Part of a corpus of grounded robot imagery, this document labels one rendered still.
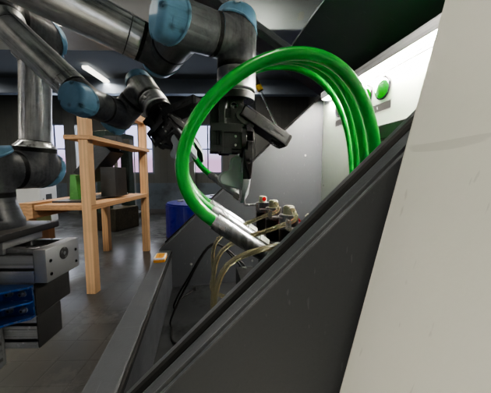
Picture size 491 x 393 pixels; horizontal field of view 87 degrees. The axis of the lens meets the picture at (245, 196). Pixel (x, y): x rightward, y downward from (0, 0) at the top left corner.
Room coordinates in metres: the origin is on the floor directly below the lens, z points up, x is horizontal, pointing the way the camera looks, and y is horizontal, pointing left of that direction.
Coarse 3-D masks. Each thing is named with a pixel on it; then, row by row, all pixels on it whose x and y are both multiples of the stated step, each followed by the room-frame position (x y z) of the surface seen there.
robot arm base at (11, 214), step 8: (0, 200) 0.69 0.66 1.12; (8, 200) 0.71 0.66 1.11; (16, 200) 0.75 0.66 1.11; (0, 208) 0.69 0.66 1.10; (8, 208) 0.70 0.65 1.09; (16, 208) 0.73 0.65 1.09; (0, 216) 0.68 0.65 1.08; (8, 216) 0.70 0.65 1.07; (16, 216) 0.72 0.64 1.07; (24, 216) 0.76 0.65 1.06; (0, 224) 0.68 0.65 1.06; (8, 224) 0.69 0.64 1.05; (16, 224) 0.71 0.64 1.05; (24, 224) 0.74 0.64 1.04
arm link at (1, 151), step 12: (0, 156) 0.70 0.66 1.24; (12, 156) 0.74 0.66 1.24; (24, 156) 0.78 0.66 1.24; (0, 168) 0.70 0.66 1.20; (12, 168) 0.73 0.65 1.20; (24, 168) 0.76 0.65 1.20; (0, 180) 0.70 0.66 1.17; (12, 180) 0.73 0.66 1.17; (24, 180) 0.77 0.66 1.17; (0, 192) 0.69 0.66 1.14
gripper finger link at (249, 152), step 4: (248, 136) 0.50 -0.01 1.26; (248, 140) 0.48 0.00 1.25; (248, 144) 0.48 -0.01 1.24; (252, 144) 0.48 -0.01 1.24; (244, 148) 0.48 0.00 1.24; (248, 148) 0.48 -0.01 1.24; (252, 148) 0.48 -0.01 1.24; (244, 152) 0.48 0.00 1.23; (248, 152) 0.48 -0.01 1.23; (252, 152) 0.48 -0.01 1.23; (244, 156) 0.49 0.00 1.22; (248, 156) 0.48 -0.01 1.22; (252, 156) 0.48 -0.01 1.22; (244, 160) 0.49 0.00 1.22; (248, 160) 0.49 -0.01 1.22; (252, 160) 0.48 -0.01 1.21; (244, 164) 0.49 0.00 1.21; (248, 164) 0.48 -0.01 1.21; (252, 164) 0.48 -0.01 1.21; (244, 168) 0.49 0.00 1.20; (248, 168) 0.48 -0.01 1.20; (244, 172) 0.49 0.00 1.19; (248, 172) 0.49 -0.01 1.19; (244, 176) 0.49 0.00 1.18; (248, 176) 0.49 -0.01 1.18
